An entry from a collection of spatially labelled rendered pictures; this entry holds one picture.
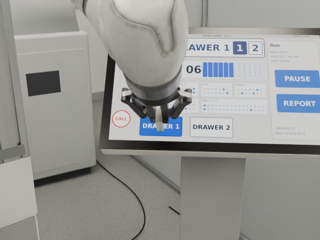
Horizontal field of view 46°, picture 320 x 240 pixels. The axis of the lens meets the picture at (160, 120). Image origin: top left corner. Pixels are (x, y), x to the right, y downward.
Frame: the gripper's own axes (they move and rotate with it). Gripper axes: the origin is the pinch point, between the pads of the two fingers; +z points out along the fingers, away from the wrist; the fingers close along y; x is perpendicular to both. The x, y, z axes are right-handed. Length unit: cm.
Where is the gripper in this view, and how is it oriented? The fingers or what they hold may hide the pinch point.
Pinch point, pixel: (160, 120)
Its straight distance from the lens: 79.6
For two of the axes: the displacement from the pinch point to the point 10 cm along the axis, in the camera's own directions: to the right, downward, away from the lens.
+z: 0.5, 3.4, 9.4
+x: -0.4, 9.4, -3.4
